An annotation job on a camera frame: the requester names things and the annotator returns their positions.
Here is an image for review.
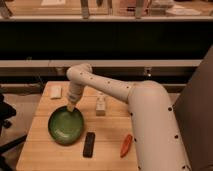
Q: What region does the orange carrot toy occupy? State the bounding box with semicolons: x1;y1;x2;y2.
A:
120;134;132;158

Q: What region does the black rectangular remote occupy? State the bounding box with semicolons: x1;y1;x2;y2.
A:
83;132;95;158

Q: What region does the white block center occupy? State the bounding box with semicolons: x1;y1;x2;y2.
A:
96;93;106;116

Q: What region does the white block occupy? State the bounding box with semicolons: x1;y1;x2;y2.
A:
96;93;106;116
50;85;62;99

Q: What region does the black office chair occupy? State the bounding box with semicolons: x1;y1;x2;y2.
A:
0;93;27;171

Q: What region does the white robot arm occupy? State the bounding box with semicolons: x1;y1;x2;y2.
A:
66;63;192;171

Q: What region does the white block left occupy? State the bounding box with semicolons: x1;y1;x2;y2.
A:
50;85;62;99

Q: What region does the green ceramic bowl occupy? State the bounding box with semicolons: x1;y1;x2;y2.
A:
48;106;84;146

